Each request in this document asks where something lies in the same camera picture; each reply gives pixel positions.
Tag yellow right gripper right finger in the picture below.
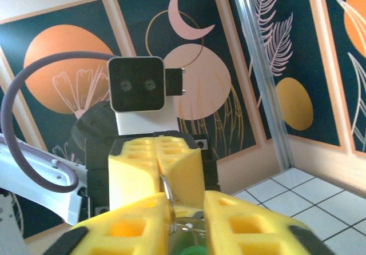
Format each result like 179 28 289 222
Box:
202 190 336 255

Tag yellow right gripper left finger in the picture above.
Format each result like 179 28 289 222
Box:
66 193 173 255

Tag silver split keyring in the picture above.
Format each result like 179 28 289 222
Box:
159 174 176 234

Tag key with green head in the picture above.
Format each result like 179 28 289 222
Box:
181 245 208 255

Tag dark panel moon peach circle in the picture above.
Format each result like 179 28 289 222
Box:
114 0 264 158

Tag dark panel yellow oval feather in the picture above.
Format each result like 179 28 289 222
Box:
225 0 341 147

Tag dark panel orange circle leaves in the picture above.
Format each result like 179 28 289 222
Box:
321 0 366 154

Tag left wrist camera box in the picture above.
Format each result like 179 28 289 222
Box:
107 55 186 136

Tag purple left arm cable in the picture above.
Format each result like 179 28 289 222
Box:
1 51 115 193

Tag aluminium frame post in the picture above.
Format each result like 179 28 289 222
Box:
228 0 292 170

